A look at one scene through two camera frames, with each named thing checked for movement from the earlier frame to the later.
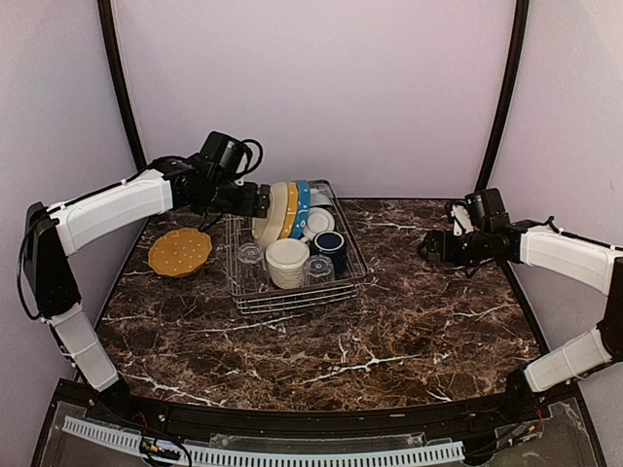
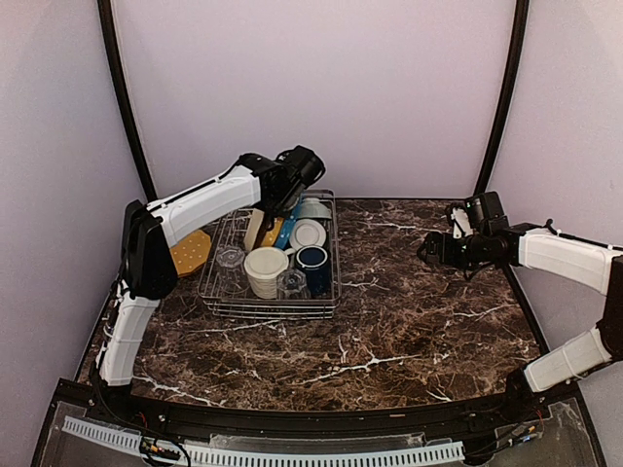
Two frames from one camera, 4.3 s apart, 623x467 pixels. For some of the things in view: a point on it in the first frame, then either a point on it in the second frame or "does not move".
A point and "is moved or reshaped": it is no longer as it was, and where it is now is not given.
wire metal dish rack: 305,253 is moved or reshaped
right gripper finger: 423,249 does not move
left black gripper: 247,206 → 276,212
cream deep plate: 270,229 is moved or reshaped
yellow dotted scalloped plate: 180,253 does not move
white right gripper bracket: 462,217 does not move
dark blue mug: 332,243 → 314,261
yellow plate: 293,194 → 270,236
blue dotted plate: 303,209 → 288,224
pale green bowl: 319,197 → 312,208
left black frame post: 106,34 does not move
